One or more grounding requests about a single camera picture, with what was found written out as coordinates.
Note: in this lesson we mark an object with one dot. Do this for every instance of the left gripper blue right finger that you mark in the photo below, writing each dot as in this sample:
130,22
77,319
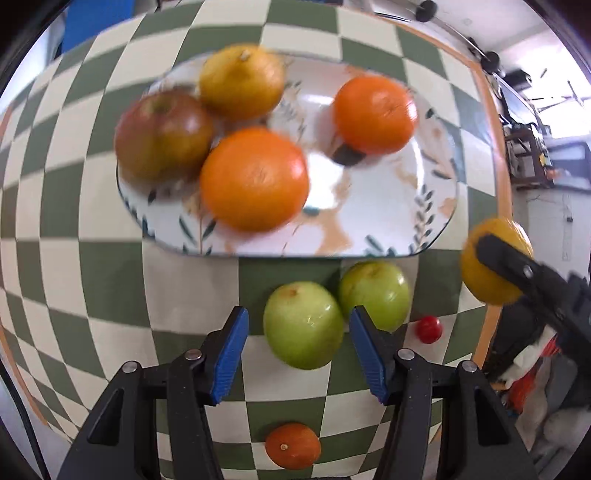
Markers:
478,439

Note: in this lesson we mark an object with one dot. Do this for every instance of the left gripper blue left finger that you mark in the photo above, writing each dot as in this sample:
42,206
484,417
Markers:
118,439

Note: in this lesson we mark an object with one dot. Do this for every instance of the yellow lemon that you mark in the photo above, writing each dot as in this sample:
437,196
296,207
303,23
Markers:
242,82

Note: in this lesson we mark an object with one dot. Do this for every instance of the green apple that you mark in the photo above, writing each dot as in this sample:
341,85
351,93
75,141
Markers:
381,288
303,325

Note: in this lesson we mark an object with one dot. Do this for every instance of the yellow orange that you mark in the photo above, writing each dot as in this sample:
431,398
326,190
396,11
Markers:
480,263

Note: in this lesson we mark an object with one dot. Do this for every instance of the cherry tomato upper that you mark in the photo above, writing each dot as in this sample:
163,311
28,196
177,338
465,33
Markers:
429,329

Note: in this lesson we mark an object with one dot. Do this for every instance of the floor barbell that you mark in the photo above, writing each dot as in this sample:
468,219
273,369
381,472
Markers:
427,11

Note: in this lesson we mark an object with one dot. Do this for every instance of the floral deer oval plate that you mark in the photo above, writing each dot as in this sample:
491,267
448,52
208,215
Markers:
393,205

